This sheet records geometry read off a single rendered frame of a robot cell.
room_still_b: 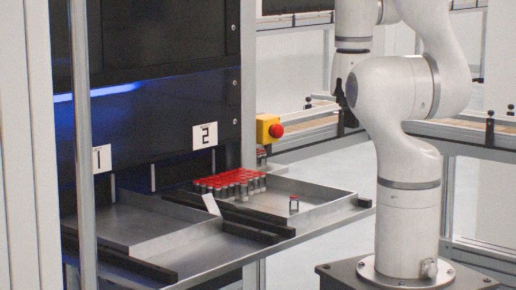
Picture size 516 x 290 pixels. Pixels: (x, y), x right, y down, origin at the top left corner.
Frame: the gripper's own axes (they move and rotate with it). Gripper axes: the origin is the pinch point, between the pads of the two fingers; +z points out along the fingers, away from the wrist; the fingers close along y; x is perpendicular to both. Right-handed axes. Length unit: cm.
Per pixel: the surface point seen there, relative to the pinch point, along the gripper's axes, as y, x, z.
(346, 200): -1.4, -1.9, 19.7
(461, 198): -301, -131, 111
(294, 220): 17.4, -2.0, 20.0
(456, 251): -84, -17, 58
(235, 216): 22.1, -14.9, 20.6
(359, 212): -3.1, 0.7, 22.5
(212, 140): 4.5, -39.1, 10.0
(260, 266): -30, -54, 57
